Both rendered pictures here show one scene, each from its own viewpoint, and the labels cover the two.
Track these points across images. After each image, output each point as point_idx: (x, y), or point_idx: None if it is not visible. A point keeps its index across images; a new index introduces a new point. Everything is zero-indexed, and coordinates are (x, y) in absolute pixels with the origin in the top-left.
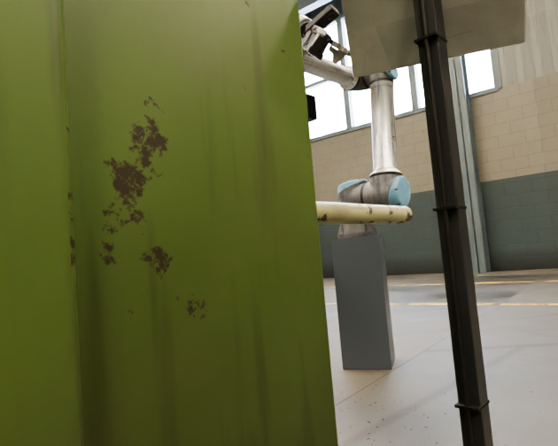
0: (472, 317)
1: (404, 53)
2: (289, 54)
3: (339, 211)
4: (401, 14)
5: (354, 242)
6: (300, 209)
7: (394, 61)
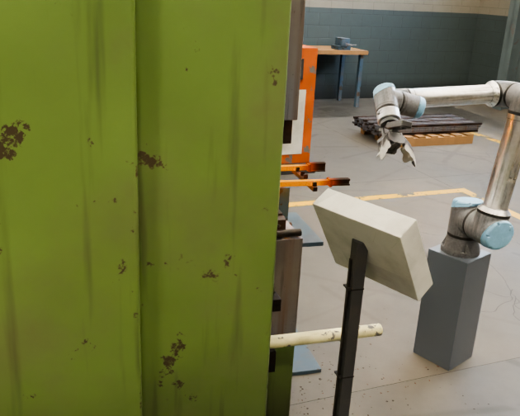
0: None
1: None
2: (262, 288)
3: (301, 341)
4: None
5: (446, 260)
6: (256, 357)
7: None
